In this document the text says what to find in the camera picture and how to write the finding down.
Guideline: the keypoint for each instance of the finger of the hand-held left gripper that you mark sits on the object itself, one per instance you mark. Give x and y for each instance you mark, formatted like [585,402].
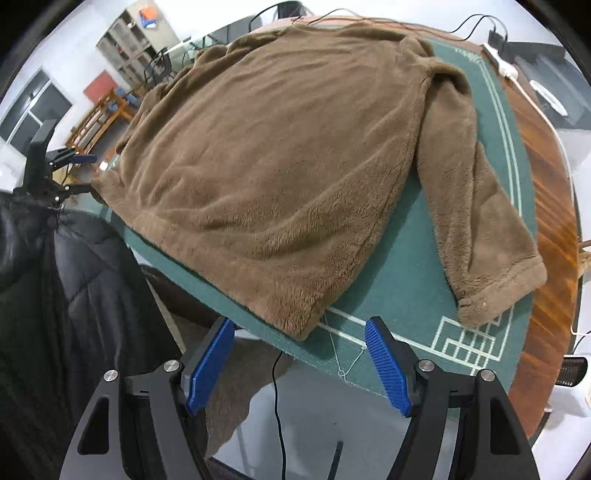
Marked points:
[81,159]
[74,189]

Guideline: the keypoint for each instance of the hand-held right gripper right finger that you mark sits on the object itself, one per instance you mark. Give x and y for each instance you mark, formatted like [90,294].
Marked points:
[388,364]

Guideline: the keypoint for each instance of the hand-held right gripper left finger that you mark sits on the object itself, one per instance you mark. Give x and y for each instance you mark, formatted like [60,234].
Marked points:
[210,364]

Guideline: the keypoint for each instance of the brown fleece sweater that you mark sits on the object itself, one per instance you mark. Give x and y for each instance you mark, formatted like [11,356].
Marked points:
[277,161]

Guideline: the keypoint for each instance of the dark window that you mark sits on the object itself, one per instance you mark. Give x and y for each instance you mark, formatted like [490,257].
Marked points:
[32,110]

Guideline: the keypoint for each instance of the wooden chair with blue seat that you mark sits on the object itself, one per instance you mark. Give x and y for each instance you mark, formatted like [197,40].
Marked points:
[122,99]

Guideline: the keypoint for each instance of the red board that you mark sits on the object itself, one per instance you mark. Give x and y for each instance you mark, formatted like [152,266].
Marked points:
[99,87]

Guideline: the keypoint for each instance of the green table mat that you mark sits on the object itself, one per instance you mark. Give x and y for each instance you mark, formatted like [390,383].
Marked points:
[415,277]

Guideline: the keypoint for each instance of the black metal chair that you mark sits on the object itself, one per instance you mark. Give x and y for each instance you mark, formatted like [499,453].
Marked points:
[288,8]
[157,67]

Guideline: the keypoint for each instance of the grey metal cabinet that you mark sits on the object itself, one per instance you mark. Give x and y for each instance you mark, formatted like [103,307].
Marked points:
[134,41]

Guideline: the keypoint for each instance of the black puffer jacket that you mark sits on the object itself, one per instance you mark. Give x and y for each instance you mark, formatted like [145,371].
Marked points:
[69,323]

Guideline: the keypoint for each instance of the glass top table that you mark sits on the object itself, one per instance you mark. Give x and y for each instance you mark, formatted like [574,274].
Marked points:
[198,41]

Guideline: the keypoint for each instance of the white power strip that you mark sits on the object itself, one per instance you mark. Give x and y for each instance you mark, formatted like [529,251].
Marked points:
[501,62]

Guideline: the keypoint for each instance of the grey stair platform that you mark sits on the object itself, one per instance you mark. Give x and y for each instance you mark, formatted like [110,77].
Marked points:
[535,60]

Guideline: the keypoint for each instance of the black power adapter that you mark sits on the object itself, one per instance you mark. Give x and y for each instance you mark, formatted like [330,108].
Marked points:
[498,38]

